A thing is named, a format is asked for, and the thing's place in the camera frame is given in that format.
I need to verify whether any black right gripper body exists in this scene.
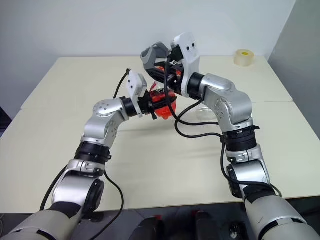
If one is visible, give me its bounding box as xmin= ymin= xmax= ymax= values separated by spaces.
xmin=164 ymin=44 xmax=186 ymax=95

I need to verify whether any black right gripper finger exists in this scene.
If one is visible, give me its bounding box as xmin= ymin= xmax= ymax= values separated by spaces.
xmin=154 ymin=49 xmax=172 ymax=67
xmin=146 ymin=66 xmax=167 ymax=85

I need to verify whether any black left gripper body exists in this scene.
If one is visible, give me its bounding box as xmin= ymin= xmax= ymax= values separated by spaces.
xmin=137 ymin=91 xmax=157 ymax=120

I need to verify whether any glass bottle with red drink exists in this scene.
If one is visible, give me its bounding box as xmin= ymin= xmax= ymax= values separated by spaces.
xmin=149 ymin=82 xmax=179 ymax=121

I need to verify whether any clear stemless wine glass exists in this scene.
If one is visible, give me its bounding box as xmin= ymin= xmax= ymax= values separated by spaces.
xmin=194 ymin=104 xmax=219 ymax=125

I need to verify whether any translucent tape roll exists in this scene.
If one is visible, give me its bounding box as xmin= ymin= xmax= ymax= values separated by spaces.
xmin=234 ymin=48 xmax=256 ymax=68

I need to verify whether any dark rounded shape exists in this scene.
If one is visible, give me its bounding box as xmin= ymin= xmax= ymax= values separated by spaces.
xmin=191 ymin=209 xmax=221 ymax=240
xmin=226 ymin=219 xmax=245 ymax=240

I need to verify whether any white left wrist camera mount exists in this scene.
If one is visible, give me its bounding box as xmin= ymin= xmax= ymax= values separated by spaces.
xmin=125 ymin=70 xmax=148 ymax=119

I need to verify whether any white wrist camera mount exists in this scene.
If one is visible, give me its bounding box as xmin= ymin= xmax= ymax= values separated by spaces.
xmin=125 ymin=70 xmax=148 ymax=119
xmin=170 ymin=32 xmax=201 ymax=98

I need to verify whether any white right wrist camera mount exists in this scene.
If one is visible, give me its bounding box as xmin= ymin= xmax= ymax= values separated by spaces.
xmin=170 ymin=32 xmax=201 ymax=98

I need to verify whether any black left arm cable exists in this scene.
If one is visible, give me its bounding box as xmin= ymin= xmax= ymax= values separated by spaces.
xmin=39 ymin=67 xmax=133 ymax=238

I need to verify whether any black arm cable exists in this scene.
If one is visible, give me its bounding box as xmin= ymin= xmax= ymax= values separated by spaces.
xmin=163 ymin=58 xmax=283 ymax=201
xmin=39 ymin=67 xmax=133 ymax=238

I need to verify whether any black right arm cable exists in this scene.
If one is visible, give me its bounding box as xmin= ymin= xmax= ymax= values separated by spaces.
xmin=163 ymin=58 xmax=283 ymax=201

